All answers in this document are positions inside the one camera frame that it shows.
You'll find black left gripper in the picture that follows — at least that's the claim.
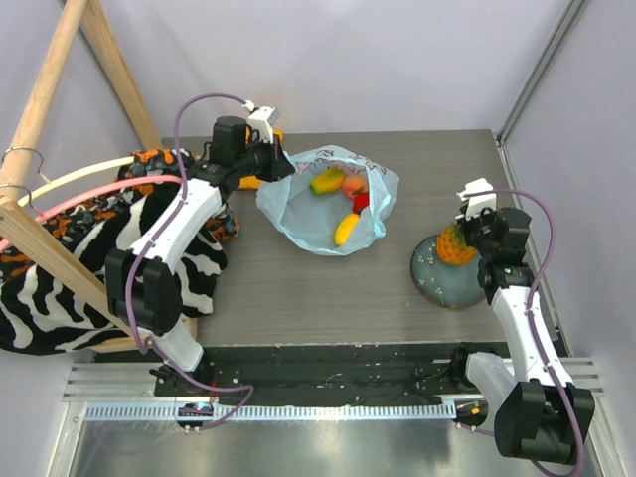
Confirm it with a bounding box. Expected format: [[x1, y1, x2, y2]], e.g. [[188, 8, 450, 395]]
[[234, 133, 294, 183]]

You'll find fake pineapple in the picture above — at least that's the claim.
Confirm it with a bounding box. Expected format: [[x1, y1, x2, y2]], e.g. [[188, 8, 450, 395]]
[[435, 224, 477, 266]]

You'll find light blue plastic bag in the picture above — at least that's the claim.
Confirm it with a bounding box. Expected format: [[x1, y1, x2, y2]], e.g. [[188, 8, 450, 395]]
[[256, 145, 399, 256]]

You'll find fake red bell pepper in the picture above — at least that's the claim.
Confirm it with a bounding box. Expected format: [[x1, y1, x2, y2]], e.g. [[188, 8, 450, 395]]
[[352, 192, 370, 215]]

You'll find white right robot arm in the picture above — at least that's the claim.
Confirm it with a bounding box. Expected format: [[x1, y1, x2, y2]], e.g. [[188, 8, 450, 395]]
[[448, 205, 595, 470]]

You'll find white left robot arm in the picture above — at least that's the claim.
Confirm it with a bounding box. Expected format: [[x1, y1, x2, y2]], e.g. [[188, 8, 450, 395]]
[[105, 106, 295, 397]]

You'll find fake green yellow mango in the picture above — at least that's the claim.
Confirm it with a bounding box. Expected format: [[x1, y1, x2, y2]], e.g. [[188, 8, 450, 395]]
[[309, 168, 347, 196]]

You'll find fake peach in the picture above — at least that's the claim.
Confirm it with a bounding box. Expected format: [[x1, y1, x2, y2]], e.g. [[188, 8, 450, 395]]
[[341, 174, 369, 200]]

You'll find fake yellow banana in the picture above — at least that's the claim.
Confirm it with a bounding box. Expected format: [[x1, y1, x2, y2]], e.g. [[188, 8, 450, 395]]
[[334, 213, 360, 246]]

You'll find orange folded cloth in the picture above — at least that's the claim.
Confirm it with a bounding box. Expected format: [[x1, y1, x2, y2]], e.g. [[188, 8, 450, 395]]
[[237, 128, 285, 192]]

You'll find blue ceramic plate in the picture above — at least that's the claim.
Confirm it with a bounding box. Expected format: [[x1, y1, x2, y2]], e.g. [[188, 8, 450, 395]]
[[409, 236, 485, 309]]

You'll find orange patterned cloth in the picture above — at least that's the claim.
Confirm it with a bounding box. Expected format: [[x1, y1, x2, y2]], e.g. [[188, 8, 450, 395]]
[[0, 147, 242, 272]]

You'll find pink plastic hanger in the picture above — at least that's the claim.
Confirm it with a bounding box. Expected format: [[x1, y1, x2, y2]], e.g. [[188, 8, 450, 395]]
[[0, 173, 185, 248]]

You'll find cream plastic hanger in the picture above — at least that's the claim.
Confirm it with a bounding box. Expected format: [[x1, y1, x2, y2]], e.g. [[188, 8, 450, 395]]
[[9, 155, 134, 206]]

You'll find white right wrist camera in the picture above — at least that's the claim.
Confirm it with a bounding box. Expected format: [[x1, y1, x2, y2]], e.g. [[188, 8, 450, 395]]
[[456, 178, 497, 220]]

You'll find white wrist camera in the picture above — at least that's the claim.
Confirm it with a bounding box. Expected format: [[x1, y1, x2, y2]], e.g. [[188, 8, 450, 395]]
[[456, 178, 497, 220], [241, 100, 280, 144]]

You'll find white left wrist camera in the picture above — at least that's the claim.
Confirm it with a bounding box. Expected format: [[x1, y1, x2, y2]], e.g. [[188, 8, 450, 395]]
[[241, 100, 280, 144]]

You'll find white slotted cable rail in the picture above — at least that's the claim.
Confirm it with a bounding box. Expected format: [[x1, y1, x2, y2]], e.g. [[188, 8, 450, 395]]
[[83, 401, 456, 422]]

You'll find metal wire hanger hook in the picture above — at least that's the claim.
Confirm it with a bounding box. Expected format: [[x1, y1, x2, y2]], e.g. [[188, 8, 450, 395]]
[[1, 145, 51, 210]]

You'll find wooden rack frame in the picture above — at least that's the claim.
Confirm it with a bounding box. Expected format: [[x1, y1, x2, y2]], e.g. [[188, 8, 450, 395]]
[[1, 1, 198, 356]]

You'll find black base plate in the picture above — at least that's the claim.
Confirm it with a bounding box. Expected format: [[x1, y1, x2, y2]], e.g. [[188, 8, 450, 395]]
[[148, 341, 513, 406]]

